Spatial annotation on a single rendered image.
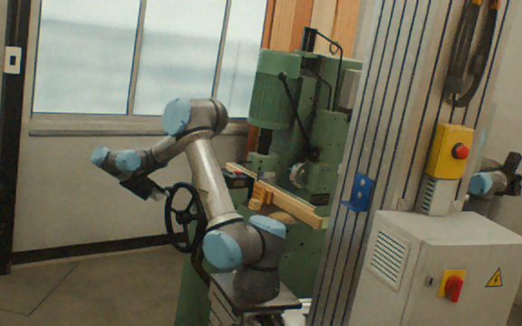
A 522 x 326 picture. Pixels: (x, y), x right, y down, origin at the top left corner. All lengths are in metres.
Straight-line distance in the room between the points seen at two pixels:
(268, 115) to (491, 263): 1.20
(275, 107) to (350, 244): 0.89
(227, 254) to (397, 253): 0.49
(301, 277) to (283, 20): 1.98
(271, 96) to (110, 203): 1.70
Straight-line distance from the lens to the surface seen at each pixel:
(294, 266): 2.57
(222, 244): 1.67
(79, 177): 3.64
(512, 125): 4.46
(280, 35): 4.04
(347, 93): 2.54
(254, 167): 2.48
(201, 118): 1.78
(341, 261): 1.70
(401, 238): 1.42
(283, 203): 2.41
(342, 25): 4.45
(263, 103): 2.40
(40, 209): 3.62
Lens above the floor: 1.65
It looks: 14 degrees down
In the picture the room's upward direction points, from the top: 10 degrees clockwise
